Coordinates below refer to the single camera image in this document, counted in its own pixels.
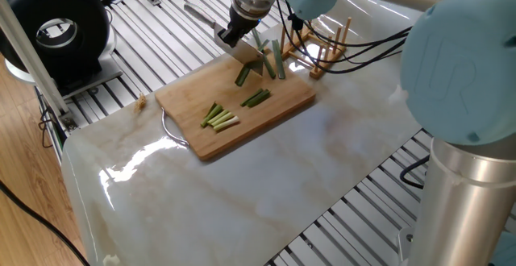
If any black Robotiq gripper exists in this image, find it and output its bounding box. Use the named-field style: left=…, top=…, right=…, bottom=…
left=214, top=8, right=260, bottom=52

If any steel kitchen knife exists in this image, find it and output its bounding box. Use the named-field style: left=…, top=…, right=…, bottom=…
left=184, top=4, right=265, bottom=65

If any green garlic stalk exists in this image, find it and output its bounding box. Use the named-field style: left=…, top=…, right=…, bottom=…
left=252, top=29, right=268, bottom=77

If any long green garlic leaf piece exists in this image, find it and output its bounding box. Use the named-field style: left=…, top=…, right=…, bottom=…
left=271, top=40, right=288, bottom=80
left=235, top=63, right=254, bottom=87
left=241, top=95, right=265, bottom=109

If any short green garlic leaf piece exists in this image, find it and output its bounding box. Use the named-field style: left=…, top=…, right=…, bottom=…
left=248, top=89, right=273, bottom=104

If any short white garlic piece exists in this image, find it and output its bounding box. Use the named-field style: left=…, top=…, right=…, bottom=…
left=213, top=117, right=241, bottom=132
left=208, top=112, right=236, bottom=128

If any bamboo cutting board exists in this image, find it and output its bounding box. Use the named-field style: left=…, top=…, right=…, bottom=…
left=153, top=54, right=317, bottom=162

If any wooden slotted rack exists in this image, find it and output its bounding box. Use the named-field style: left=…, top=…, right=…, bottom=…
left=282, top=8, right=355, bottom=78

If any black round fan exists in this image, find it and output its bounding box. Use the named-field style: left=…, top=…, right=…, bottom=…
left=0, top=0, right=123, bottom=99

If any white marble pattern mat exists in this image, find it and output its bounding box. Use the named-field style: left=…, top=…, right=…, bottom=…
left=63, top=0, right=468, bottom=266

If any metal wire board loop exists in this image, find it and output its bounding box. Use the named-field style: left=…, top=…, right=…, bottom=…
left=160, top=113, right=190, bottom=148

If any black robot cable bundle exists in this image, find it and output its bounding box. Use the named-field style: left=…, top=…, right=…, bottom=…
left=278, top=0, right=420, bottom=75

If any aluminium frame post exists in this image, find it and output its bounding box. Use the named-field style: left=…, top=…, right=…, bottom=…
left=0, top=0, right=79, bottom=131

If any black floor cable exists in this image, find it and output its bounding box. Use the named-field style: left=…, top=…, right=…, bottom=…
left=0, top=176, right=91, bottom=266

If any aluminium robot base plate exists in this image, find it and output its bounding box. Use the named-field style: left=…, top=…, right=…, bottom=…
left=398, top=229, right=430, bottom=266

